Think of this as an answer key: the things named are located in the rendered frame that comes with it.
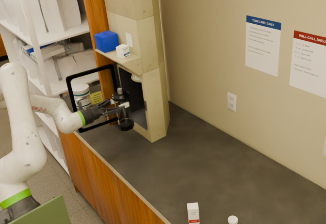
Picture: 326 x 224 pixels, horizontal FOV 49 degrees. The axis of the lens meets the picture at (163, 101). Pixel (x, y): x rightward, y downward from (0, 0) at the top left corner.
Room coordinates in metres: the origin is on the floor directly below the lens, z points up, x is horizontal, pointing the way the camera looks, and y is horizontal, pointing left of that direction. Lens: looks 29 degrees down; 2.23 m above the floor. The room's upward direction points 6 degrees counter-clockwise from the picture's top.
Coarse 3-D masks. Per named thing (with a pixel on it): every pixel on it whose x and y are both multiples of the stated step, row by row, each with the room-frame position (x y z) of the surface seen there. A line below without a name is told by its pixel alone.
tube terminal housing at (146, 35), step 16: (112, 16) 2.03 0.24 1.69; (128, 32) 1.90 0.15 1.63; (144, 32) 1.84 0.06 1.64; (160, 32) 2.02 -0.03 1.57; (144, 48) 1.83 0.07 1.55; (160, 48) 1.97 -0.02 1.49; (144, 64) 1.83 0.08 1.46; (160, 64) 1.93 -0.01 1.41; (144, 80) 1.82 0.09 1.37; (160, 80) 1.88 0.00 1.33; (144, 96) 1.83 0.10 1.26; (160, 96) 1.87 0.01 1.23; (160, 112) 1.86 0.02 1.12; (160, 128) 1.86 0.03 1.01
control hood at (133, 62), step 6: (102, 54) 1.94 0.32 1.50; (108, 54) 1.91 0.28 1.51; (114, 54) 1.90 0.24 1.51; (132, 54) 1.87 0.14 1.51; (114, 60) 1.82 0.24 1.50; (120, 60) 1.80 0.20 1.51; (126, 60) 1.79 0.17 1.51; (132, 60) 1.79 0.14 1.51; (138, 60) 1.81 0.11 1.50; (126, 66) 1.76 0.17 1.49; (132, 66) 1.78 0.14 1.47; (138, 66) 1.80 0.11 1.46; (138, 72) 1.80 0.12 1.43
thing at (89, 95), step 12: (96, 72) 2.01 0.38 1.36; (108, 72) 2.04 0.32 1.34; (72, 84) 1.94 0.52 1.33; (84, 84) 1.97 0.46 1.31; (96, 84) 2.00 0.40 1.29; (108, 84) 2.04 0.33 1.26; (84, 96) 1.97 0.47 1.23; (96, 96) 2.00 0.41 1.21; (108, 96) 2.03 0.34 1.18; (72, 108) 1.93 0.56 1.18; (96, 120) 1.98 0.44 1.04
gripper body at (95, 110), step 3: (90, 108) 1.79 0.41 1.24; (93, 108) 1.79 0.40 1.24; (96, 108) 1.79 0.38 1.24; (93, 111) 1.77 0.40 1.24; (96, 111) 1.77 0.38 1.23; (99, 111) 1.79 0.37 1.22; (102, 111) 1.79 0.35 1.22; (105, 111) 1.80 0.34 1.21; (93, 114) 1.76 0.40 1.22; (96, 114) 1.76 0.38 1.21; (99, 114) 1.77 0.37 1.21; (102, 114) 1.78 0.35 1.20; (96, 117) 1.76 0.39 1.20
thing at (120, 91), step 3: (117, 90) 1.89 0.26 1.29; (120, 90) 1.88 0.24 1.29; (123, 90) 1.92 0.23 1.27; (114, 93) 1.90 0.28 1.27; (117, 93) 1.90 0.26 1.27; (120, 93) 1.88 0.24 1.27; (123, 93) 1.89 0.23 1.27; (126, 93) 1.89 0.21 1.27; (114, 96) 1.87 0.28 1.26; (117, 96) 1.86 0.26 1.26; (120, 96) 1.86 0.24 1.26; (123, 96) 1.86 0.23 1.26; (126, 96) 1.87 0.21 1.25
